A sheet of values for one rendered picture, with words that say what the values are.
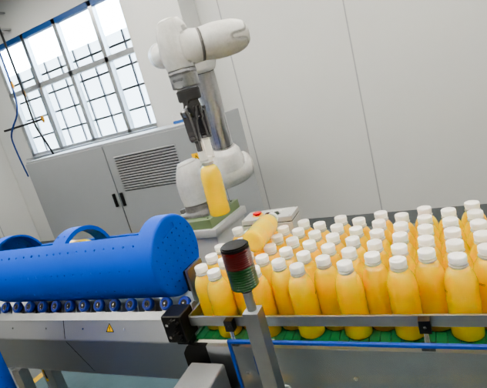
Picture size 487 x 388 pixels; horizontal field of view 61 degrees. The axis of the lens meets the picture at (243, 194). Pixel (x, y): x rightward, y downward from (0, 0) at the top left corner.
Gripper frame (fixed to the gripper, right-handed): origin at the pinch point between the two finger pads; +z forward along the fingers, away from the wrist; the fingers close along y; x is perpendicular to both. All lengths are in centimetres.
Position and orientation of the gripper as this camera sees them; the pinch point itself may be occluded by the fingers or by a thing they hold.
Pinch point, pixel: (204, 149)
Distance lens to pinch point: 136.4
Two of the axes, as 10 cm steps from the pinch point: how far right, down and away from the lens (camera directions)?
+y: -3.7, 3.3, -8.7
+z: 2.5, 9.4, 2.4
